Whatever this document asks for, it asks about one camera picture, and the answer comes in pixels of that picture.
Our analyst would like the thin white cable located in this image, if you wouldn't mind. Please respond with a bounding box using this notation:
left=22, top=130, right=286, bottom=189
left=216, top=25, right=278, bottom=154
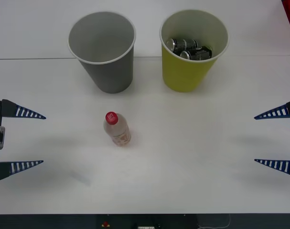
left=199, top=214, right=232, bottom=228

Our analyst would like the clear bottle with red cap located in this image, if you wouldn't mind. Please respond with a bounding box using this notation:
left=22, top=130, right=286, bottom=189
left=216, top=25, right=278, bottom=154
left=102, top=111, right=132, bottom=148

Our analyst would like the yellow-green plastic waste bin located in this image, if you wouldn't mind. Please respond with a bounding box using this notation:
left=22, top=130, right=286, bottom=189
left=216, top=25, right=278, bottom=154
left=159, top=9, right=230, bottom=94

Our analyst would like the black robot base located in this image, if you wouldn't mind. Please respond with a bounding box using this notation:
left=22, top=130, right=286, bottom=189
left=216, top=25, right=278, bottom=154
left=0, top=213, right=290, bottom=229

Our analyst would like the grey plastic waste bin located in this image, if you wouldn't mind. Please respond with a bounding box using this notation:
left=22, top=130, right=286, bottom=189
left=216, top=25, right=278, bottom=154
left=67, top=11, right=137, bottom=94

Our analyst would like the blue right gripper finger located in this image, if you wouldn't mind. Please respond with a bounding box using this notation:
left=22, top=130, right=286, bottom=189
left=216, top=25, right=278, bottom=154
left=254, top=158, right=290, bottom=178
left=253, top=98, right=290, bottom=120

